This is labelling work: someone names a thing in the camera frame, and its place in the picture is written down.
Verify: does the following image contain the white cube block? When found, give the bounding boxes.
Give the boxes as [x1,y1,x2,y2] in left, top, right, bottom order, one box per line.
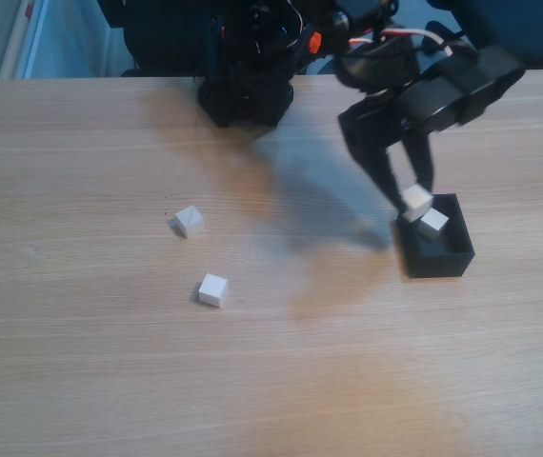
[198,272,230,308]
[400,184,433,223]
[416,208,451,240]
[173,204,206,240]

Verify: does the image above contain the black open box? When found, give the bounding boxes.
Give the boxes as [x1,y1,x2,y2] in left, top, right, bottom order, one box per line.
[394,192,476,280]

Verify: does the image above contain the dark blue office chair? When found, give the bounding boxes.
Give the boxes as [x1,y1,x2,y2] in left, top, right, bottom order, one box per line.
[423,0,543,71]

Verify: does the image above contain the white panel with red mark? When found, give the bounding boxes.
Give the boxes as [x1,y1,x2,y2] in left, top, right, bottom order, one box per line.
[0,0,49,80]

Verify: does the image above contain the white servo cable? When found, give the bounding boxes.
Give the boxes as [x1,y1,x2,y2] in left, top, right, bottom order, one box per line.
[347,27,454,57]

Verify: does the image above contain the black oval camera box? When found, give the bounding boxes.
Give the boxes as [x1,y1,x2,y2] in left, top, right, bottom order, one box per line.
[397,45,528,135]

